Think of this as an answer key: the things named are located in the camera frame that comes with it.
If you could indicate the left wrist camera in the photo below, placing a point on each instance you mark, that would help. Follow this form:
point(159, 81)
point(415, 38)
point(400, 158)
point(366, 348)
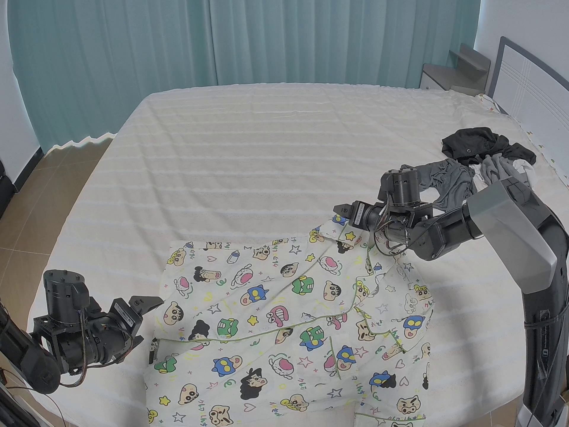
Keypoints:
point(98, 312)

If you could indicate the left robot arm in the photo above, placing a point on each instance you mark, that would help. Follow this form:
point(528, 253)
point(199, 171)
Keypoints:
point(64, 296)

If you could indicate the dark grey garment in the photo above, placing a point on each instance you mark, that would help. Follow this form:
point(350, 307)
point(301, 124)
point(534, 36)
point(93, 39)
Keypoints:
point(449, 185)

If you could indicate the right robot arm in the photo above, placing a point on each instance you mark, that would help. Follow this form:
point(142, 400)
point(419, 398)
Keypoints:
point(511, 229)

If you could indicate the black garment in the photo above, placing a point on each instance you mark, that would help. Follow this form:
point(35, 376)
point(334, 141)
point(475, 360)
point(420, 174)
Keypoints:
point(471, 143)

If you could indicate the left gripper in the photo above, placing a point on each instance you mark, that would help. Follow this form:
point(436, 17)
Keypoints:
point(102, 343)

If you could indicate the grey bedside table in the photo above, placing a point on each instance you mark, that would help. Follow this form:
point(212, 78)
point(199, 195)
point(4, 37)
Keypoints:
point(449, 74)

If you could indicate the light grey garment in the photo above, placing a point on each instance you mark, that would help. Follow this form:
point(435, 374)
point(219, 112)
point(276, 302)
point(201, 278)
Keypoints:
point(498, 169)

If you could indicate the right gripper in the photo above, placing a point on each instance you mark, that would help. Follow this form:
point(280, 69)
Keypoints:
point(369, 216)

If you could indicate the bed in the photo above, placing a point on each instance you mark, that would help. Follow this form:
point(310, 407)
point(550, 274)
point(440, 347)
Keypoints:
point(244, 149)

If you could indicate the white printed pyjama top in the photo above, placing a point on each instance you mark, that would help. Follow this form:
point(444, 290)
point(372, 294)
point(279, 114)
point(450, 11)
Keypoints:
point(266, 327)

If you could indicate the blue-green curtain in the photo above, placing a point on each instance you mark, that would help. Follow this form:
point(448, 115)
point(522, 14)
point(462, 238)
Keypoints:
point(222, 25)

